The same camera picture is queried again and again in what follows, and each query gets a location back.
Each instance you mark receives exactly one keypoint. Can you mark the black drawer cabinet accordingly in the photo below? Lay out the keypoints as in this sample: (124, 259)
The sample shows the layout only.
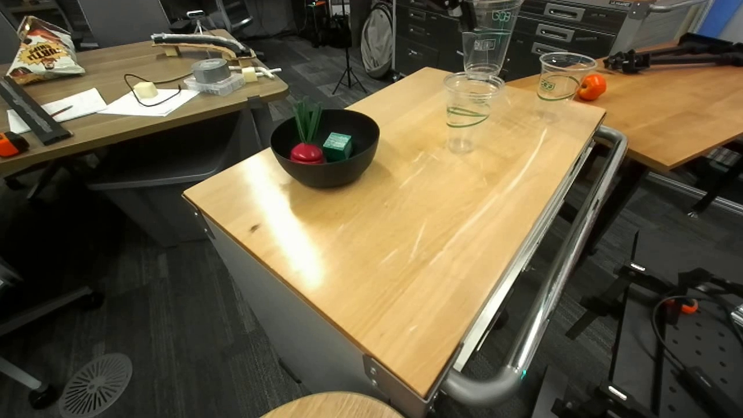
(433, 39)

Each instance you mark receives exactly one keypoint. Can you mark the orange toy fruit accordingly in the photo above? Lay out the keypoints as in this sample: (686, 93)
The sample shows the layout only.
(596, 87)

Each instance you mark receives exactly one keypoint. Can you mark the brown office desk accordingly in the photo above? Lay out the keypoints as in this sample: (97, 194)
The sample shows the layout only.
(116, 130)

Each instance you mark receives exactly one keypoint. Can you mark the green cube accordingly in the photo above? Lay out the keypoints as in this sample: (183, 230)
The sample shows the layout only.
(337, 144)

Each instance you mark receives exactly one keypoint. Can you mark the gray tape roll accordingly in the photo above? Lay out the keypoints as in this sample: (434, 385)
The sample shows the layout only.
(211, 72)

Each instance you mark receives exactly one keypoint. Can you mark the white paper sheet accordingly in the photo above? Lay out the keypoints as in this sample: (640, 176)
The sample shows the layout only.
(78, 105)
(124, 107)

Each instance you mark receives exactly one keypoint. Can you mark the curved black white headband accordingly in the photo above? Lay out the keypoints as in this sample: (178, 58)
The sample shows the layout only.
(187, 35)

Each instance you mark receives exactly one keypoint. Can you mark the round wooden stool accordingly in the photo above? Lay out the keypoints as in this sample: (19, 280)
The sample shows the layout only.
(333, 407)

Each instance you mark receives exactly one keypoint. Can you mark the black bowl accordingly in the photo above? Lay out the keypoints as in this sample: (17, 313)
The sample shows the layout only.
(333, 176)

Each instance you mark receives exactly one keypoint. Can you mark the red toy radish green leaves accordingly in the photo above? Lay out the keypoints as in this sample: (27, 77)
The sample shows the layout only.
(308, 154)

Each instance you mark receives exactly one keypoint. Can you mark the chips bag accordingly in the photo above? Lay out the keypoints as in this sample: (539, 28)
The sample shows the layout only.
(42, 56)

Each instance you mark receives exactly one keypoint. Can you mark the gray plastic bin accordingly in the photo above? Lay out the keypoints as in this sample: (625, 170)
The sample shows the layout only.
(658, 24)

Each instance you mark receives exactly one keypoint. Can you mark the black perforated breadboard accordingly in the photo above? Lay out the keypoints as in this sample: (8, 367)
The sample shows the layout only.
(710, 349)

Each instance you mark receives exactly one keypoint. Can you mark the orange clamp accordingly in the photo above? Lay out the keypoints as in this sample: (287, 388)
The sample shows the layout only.
(688, 308)

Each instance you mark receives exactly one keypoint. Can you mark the small cream roll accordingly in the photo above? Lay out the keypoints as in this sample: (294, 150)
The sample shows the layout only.
(147, 89)

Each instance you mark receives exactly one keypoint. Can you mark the gray cart with wooden top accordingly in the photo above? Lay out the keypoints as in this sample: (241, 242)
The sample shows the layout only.
(270, 310)

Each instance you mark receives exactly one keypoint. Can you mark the light wooden table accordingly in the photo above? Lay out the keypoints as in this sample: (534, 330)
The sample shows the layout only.
(681, 123)

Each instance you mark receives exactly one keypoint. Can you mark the small orange object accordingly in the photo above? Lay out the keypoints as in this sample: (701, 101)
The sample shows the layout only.
(10, 147)

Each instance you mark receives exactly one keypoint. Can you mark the white plug adapter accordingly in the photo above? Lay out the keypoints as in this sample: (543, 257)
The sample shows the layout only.
(250, 76)

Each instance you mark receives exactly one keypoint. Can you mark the clear plastic cup green logo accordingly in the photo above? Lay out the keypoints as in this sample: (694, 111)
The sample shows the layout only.
(561, 83)
(485, 50)
(465, 136)

